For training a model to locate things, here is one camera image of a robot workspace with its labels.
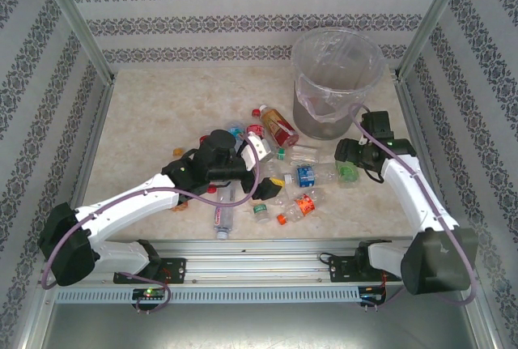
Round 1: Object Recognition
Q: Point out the small crushed green label bottle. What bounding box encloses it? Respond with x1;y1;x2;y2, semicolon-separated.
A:
251;201;272;225

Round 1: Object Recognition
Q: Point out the green plastic bottle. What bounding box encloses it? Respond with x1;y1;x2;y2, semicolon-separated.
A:
334;161;362;189

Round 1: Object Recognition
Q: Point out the orange cap orange label bottle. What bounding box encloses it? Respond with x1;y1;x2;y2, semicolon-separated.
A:
276;189;327;227

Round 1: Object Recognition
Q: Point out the white cap blue label bottle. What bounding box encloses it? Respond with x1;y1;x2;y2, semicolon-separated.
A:
282;162;339;189

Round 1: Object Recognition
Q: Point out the clear bottle green cap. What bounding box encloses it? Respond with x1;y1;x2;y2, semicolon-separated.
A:
276;143;337;164

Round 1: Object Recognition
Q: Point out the red cap red label bottle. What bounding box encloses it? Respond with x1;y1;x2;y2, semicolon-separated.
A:
245;108;267;142

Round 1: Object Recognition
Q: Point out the clear bottle pink label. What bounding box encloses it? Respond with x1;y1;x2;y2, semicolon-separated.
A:
213;186;239;241

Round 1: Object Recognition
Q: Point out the amber drink bottle red label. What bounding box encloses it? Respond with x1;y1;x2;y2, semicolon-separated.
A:
257;103;300;150

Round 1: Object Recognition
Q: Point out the clear plastic trash bin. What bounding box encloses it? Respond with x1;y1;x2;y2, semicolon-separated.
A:
291;27;385;142

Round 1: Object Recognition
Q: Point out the small circuit board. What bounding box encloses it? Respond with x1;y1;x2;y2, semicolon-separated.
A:
361;285;388;301
132;287;168;300

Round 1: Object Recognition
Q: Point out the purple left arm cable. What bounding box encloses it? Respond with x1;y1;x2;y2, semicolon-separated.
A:
40;134;262;314

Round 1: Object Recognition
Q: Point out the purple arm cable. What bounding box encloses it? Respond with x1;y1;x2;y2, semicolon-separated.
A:
348;102;479;308
40;134;262;314

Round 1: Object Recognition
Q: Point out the thin black right gripper cable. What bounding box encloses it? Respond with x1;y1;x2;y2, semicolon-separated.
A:
362;164;385;185

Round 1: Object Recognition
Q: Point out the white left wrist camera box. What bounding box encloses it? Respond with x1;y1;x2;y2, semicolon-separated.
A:
240;131;274;172

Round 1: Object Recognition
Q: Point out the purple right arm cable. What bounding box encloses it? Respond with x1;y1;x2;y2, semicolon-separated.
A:
348;102;479;308

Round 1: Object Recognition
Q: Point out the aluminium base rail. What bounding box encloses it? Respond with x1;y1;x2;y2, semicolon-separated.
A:
38;237;478;287

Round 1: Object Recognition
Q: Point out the grey slotted cable duct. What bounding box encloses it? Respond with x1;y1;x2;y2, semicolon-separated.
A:
54;287;361;305

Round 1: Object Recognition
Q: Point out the aluminium frame post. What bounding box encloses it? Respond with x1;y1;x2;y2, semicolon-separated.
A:
34;0;117;85
394;0;473;79

